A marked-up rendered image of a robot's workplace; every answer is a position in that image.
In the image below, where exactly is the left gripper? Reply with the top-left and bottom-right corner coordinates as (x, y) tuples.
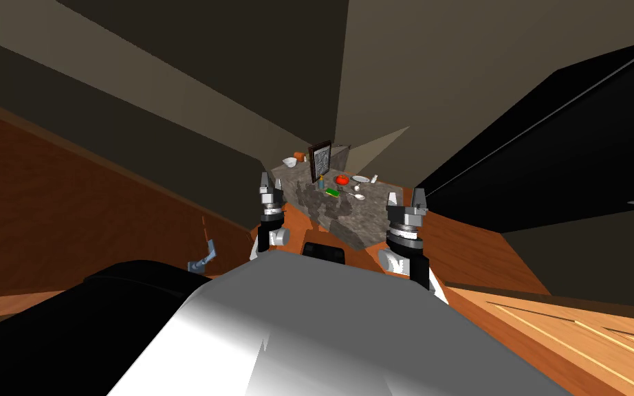
(259, 171), (286, 210)

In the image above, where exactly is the dark framed picture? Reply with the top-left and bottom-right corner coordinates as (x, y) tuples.
(308, 140), (334, 184)

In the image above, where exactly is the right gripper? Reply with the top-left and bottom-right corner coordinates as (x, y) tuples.
(385, 187), (429, 228)

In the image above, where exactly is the black refrigerator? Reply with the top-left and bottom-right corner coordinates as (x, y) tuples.
(413, 35), (634, 235)

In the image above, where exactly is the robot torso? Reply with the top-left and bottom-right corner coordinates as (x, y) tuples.
(107, 241), (572, 396)

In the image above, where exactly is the grey lever handle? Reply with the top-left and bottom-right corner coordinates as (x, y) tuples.
(187, 239), (219, 274)

